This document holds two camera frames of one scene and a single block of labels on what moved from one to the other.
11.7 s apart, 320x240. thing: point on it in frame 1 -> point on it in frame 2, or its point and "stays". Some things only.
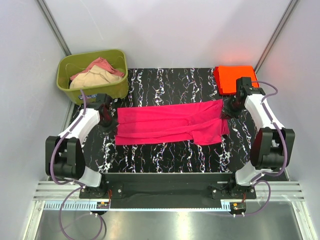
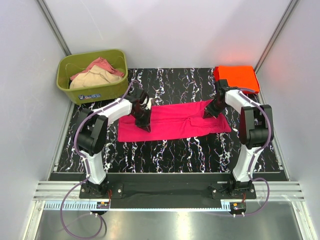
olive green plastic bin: (84, 76) stays
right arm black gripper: (227, 112) -> (208, 109)
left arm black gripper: (112, 127) -> (145, 124)
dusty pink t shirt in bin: (104, 64) stays
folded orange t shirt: (225, 77) stays
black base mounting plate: (167, 190) stays
